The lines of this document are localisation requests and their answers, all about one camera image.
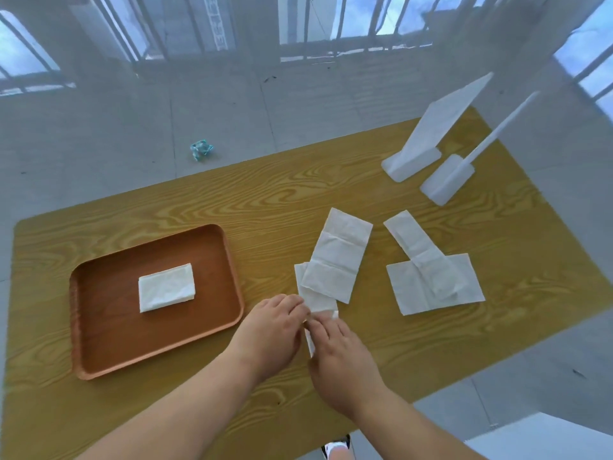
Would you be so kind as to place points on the white stand with flat panel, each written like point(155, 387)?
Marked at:
point(431, 134)

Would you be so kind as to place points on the white square paper napkin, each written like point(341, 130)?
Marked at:
point(412, 294)

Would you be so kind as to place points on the person's right fingers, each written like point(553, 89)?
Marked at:
point(323, 328)

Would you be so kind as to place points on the person's right forearm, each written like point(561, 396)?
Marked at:
point(412, 431)

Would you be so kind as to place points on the white unfolded paper napkin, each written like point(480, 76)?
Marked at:
point(335, 253)

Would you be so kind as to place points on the person's left forearm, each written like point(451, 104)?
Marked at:
point(177, 416)

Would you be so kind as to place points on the person's right hand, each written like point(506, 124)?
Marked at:
point(342, 366)

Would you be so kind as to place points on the person's left hand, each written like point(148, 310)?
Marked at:
point(268, 330)

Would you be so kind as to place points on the window with metal bars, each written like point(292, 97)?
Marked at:
point(591, 47)
point(19, 57)
point(364, 19)

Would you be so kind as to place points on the person's left fingers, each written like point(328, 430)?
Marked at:
point(293, 308)

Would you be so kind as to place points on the white napkin folded long strip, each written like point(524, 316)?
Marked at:
point(414, 239)

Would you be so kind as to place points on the person's shoe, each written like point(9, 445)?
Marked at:
point(336, 447)

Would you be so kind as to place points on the brown wooden tray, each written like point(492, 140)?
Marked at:
point(115, 325)

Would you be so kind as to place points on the white stand with thin rod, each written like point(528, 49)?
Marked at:
point(448, 179)

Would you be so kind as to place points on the crumpled teal wrapper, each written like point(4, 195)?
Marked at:
point(201, 149)

